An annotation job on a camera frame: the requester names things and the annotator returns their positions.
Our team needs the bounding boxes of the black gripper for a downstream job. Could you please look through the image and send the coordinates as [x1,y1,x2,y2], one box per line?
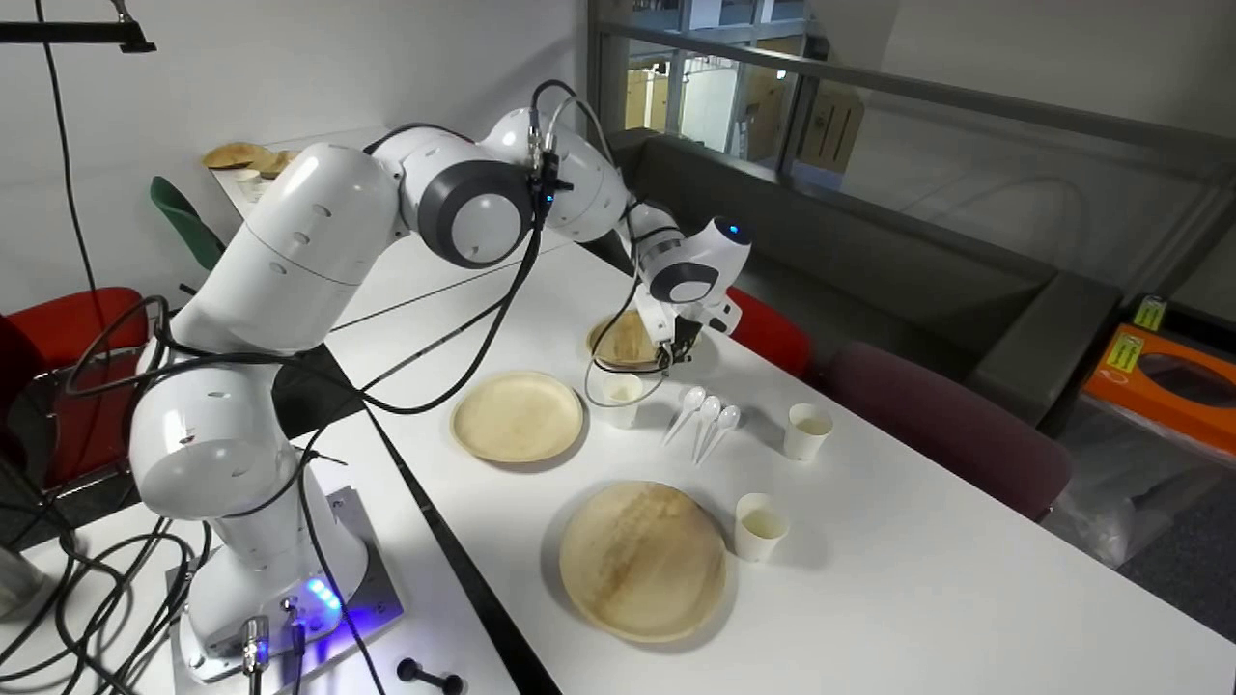
[653,299,715,366]

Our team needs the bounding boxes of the small wooden plate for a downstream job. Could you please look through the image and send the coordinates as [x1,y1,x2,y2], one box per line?
[589,310,669,377]

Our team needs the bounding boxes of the medium pale wooden plate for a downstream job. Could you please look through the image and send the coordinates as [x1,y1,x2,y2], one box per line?
[451,369,590,473]

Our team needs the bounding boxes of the large wooden plate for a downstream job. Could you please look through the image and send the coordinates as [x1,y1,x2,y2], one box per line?
[554,477,743,648]

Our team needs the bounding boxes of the white plastic spoon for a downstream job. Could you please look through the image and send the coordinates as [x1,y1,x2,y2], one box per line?
[661,382,711,446]
[701,402,751,462]
[689,395,730,455]

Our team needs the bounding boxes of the small white paper cup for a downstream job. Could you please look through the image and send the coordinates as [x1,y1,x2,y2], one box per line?
[730,491,792,568]
[598,369,648,433]
[779,402,837,468]

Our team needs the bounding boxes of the red upholstered chair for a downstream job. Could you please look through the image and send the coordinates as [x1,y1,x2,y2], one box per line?
[724,281,819,377]

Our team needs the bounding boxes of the dark grey sofa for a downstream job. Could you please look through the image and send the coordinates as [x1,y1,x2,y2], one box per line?
[602,127,1126,429]

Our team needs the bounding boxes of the yellow sign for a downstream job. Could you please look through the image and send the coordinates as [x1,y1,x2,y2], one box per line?
[787,82,869,176]

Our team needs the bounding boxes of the maroon upholstered chair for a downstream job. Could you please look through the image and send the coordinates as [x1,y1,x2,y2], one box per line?
[814,338,1075,526]

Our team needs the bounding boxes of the grey metal railing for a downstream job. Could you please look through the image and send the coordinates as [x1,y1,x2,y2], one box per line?
[589,16,1236,190]

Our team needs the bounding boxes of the small black dumbbell-shaped tool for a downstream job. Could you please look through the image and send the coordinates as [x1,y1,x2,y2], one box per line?
[394,653,465,695]

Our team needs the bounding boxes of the orange box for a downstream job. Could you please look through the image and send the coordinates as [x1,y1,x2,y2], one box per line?
[1077,321,1236,462]

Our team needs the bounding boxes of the stacked wooden plates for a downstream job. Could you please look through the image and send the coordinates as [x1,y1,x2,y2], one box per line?
[203,138,270,175]

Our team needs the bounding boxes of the green chair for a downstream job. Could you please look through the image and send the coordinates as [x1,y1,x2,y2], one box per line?
[147,175,228,275]

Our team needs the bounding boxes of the black overhead bar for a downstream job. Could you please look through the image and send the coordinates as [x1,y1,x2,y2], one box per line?
[0,16,161,57]

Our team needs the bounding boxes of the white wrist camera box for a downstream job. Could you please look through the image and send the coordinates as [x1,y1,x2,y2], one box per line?
[639,288,676,342]

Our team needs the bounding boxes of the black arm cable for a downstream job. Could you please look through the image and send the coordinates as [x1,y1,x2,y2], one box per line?
[56,74,676,422]

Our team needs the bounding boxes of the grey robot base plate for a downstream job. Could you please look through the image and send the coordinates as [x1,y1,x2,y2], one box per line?
[170,483,409,685]

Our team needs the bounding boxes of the thin black hanging cable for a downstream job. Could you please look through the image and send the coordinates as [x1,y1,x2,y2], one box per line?
[33,0,105,292]

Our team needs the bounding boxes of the black floor cable bundle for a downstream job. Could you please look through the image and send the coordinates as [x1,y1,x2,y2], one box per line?
[0,498,212,695]

